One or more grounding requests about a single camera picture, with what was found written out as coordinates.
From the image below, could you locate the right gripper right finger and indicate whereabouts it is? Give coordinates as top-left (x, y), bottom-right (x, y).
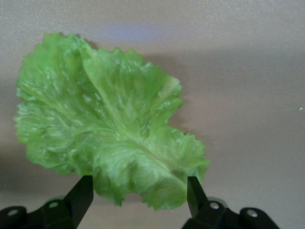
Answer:
top-left (182, 176), bottom-right (279, 229)

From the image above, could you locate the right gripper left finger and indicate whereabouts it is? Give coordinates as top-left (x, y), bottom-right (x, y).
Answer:
top-left (0, 176), bottom-right (94, 229)

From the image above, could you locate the green lettuce leaf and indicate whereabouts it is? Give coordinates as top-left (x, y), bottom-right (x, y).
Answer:
top-left (13, 32), bottom-right (212, 212)

